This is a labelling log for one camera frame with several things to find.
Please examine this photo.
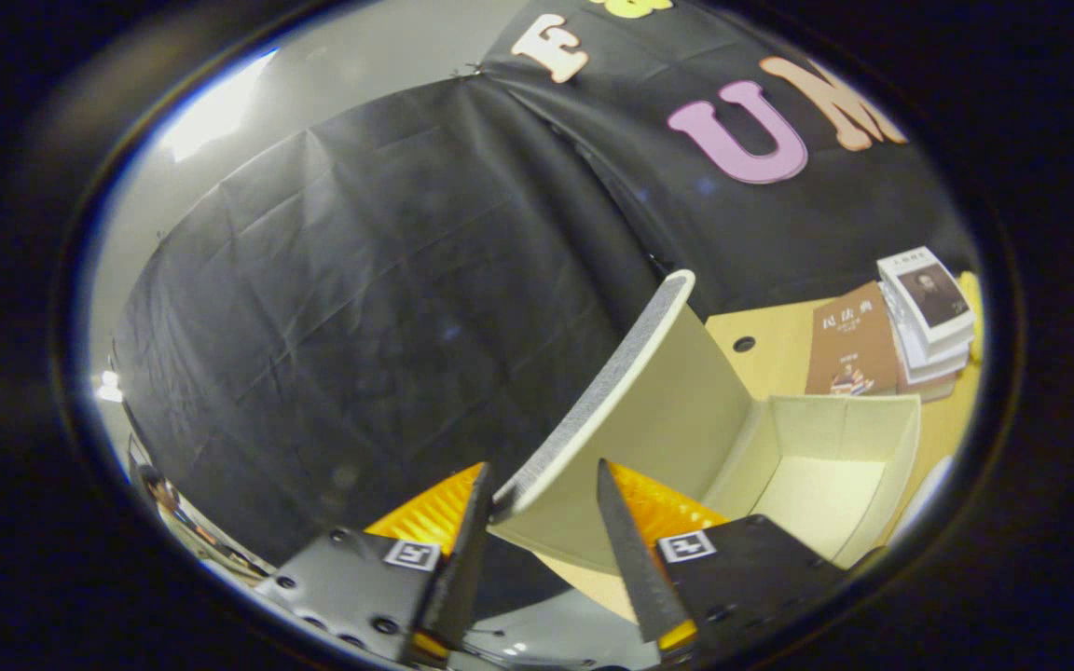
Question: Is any yellow plush toy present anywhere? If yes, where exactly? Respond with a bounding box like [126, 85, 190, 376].
[958, 270, 985, 366]

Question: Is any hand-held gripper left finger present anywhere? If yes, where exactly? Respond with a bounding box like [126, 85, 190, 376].
[253, 463, 491, 664]

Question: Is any black backdrop cloth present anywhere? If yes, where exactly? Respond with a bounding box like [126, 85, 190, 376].
[113, 0, 981, 621]

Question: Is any plain white book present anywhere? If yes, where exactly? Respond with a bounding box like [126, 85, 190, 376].
[884, 289, 974, 369]

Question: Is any beige storage box grey lid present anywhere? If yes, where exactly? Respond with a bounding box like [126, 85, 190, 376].
[489, 269, 923, 623]

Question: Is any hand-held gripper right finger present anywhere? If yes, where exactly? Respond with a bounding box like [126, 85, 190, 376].
[598, 459, 846, 664]

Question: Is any thick brown-edged book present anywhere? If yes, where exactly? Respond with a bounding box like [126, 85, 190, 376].
[893, 335, 972, 404]

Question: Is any white portrait cover book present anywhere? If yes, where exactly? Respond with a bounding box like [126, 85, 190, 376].
[876, 246, 977, 344]

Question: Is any brown cover book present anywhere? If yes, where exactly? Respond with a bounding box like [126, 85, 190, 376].
[805, 281, 902, 398]

